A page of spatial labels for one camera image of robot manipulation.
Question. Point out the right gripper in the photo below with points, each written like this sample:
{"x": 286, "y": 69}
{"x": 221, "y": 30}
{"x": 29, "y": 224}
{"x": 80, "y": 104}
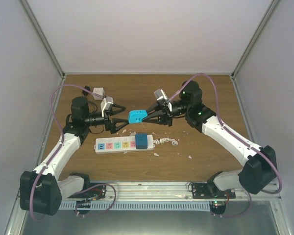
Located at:
{"x": 164, "y": 116}

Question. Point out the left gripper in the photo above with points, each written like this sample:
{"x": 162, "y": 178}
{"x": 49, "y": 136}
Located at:
{"x": 111, "y": 126}

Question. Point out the light blue adapter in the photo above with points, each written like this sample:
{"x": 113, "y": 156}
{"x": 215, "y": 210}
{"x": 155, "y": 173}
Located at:
{"x": 136, "y": 116}

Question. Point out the white power strip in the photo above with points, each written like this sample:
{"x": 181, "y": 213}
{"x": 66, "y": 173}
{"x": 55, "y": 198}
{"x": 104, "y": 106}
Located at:
{"x": 120, "y": 144}

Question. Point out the blue cube adapter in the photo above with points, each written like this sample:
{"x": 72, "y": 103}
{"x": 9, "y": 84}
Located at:
{"x": 141, "y": 141}

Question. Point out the white cube adapter tiger sticker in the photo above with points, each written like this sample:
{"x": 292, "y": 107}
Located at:
{"x": 98, "y": 93}

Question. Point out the black power adapter with cable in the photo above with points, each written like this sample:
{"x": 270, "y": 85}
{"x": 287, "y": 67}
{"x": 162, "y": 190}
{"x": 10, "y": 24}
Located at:
{"x": 86, "y": 91}

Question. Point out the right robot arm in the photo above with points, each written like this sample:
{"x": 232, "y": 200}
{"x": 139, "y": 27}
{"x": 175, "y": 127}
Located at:
{"x": 259, "y": 163}

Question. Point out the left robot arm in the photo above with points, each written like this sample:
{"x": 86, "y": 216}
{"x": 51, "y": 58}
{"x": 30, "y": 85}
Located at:
{"x": 41, "y": 190}

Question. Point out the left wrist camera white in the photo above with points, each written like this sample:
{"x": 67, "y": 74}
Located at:
{"x": 106, "y": 104}

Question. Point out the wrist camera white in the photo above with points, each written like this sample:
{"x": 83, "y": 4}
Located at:
{"x": 162, "y": 99}
{"x": 106, "y": 104}

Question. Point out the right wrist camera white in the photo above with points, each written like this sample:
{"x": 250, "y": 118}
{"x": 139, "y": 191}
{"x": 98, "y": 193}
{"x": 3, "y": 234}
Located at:
{"x": 162, "y": 99}

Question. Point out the aluminium front rail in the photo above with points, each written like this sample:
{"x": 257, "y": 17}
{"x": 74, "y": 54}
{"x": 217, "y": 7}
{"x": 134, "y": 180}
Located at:
{"x": 169, "y": 191}

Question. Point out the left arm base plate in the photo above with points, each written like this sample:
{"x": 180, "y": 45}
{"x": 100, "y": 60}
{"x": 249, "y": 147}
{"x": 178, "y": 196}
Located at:
{"x": 95, "y": 193}

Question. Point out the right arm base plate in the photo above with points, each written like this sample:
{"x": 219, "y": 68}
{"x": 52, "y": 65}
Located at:
{"x": 206, "y": 191}

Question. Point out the slotted cable duct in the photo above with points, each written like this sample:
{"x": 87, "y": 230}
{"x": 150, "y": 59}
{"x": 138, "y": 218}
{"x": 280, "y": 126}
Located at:
{"x": 147, "y": 206}

